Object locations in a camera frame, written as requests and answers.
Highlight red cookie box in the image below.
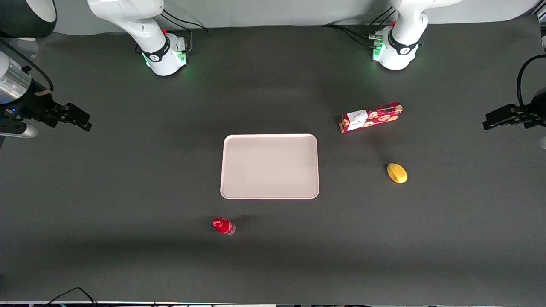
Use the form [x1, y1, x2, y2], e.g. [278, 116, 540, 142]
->
[339, 101, 404, 134]

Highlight black table edge cable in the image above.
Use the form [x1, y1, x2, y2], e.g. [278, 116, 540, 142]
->
[42, 287, 99, 307]

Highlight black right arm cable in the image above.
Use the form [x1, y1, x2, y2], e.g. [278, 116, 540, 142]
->
[0, 38, 55, 95]

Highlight yellow lemon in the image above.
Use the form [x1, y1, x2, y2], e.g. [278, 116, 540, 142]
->
[387, 163, 408, 184]

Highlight red coke bottle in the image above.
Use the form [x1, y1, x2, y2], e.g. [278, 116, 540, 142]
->
[212, 217, 236, 236]

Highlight black right base cable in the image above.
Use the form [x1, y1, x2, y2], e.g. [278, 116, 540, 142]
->
[160, 9, 209, 33]

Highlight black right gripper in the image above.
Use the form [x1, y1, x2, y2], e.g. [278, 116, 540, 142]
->
[0, 90, 93, 132]

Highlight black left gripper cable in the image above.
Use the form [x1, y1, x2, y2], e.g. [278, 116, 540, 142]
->
[517, 54, 546, 112]

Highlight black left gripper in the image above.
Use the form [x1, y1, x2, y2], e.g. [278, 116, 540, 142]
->
[483, 87, 546, 131]

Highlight pale pink rectangular tray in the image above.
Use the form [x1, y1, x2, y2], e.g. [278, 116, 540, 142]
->
[220, 134, 320, 200]

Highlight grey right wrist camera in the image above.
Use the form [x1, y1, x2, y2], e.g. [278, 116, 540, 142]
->
[0, 122, 39, 139]

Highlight black left base cables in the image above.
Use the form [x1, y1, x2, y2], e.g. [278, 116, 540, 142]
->
[322, 6, 395, 48]

